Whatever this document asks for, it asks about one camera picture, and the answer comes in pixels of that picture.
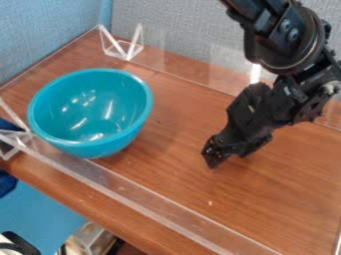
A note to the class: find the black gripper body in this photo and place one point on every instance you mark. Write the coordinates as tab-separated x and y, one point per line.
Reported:
246	132

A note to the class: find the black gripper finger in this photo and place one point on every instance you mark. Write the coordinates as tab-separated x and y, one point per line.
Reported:
218	149
256	145

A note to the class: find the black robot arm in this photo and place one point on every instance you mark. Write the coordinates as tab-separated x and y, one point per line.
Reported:
285	39

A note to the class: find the blue plastic bowl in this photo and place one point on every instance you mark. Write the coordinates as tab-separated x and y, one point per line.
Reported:
90	112

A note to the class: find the clear acrylic back barrier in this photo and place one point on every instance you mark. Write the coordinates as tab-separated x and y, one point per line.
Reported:
225	79

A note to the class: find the clear acrylic barrier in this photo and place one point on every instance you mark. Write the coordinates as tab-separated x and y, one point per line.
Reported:
225	79
202	230

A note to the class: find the clear acrylic front barrier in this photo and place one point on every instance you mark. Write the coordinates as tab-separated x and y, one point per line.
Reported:
202	230

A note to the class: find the clear box under table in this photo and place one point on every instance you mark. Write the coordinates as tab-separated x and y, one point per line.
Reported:
91	240

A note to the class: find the black object bottom left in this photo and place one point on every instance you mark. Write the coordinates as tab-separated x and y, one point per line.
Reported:
13	245

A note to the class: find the clear acrylic corner bracket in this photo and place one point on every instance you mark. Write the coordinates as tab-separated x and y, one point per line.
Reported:
120	49

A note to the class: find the clear acrylic left bracket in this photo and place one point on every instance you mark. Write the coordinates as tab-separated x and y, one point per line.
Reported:
15	133

